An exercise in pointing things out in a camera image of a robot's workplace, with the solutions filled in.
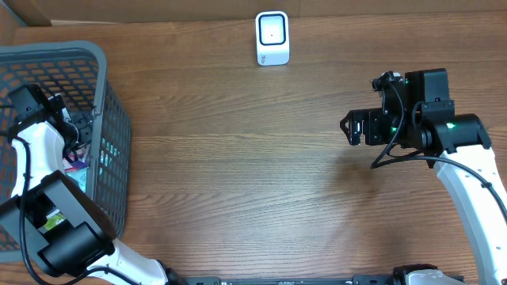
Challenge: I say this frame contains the green yellow sachet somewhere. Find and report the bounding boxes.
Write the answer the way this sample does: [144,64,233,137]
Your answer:
[44,212,67,231]

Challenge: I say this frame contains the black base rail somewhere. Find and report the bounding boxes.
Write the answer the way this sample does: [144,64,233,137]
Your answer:
[184,275,464,285]

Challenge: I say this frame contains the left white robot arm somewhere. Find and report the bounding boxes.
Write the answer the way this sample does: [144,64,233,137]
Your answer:
[1,84,184,285]

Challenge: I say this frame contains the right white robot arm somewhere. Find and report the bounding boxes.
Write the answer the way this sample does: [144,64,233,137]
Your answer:
[340,68,506,284]

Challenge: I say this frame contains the white barcode scanner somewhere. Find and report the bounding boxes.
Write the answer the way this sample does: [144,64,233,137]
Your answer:
[255,10,290,67]

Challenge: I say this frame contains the red purple pad package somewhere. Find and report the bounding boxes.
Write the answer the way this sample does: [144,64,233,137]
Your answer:
[63,146,90,172]

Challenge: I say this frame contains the grey plastic basket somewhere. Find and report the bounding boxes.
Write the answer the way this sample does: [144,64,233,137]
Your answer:
[0,40,133,264]

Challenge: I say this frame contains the teal wipes packet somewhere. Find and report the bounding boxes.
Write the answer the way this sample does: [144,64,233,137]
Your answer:
[67,168,88,192]

